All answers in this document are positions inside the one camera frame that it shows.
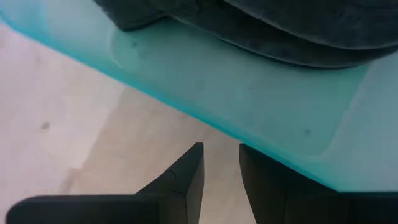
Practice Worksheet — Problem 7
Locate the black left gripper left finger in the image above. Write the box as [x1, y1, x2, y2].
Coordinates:
[6, 142, 205, 224]

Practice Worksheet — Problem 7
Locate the teal plastic bin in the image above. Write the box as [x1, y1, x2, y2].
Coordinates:
[0, 0, 398, 193]

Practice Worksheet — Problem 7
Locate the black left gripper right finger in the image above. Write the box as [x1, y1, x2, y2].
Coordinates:
[238, 142, 398, 224]

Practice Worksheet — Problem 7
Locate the dark grey baseball cap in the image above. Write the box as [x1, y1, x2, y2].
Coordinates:
[222, 0, 398, 50]
[92, 0, 398, 69]

